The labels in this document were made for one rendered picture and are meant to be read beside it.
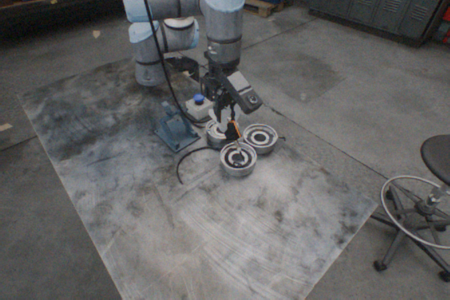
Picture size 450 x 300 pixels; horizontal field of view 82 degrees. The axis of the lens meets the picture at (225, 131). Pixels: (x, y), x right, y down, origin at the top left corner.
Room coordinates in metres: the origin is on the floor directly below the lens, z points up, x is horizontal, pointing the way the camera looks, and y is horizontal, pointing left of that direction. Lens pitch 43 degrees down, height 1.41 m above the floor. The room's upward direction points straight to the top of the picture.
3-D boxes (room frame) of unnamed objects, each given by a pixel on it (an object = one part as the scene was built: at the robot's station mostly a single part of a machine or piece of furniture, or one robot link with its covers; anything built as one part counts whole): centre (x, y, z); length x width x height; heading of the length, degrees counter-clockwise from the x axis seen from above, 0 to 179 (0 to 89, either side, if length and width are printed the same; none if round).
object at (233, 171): (0.50, -0.04, 0.82); 0.10 x 0.10 x 0.04
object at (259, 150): (0.59, -0.11, 0.82); 0.10 x 0.10 x 0.04
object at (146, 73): (1.00, 0.31, 0.85); 0.15 x 0.15 x 0.10
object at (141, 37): (1.00, 0.31, 0.97); 0.13 x 0.12 x 0.14; 110
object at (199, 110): (0.76, 0.09, 0.82); 0.08 x 0.07 x 0.05; 42
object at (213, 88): (0.54, 0.01, 1.07); 0.09 x 0.08 x 0.12; 43
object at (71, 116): (0.62, 0.22, 0.79); 1.20 x 0.60 x 0.02; 42
